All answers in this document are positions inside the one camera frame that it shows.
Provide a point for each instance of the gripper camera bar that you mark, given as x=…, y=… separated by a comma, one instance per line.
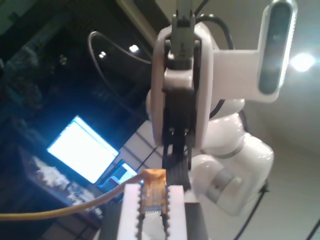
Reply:
x=275, y=62

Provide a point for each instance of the bright computer monitor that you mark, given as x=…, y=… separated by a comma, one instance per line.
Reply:
x=82, y=150

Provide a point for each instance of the round ceiling light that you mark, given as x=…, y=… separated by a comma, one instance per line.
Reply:
x=302, y=62
x=102, y=54
x=133, y=48

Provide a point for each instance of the white panel with black lines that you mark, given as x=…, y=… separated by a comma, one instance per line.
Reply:
x=140, y=140

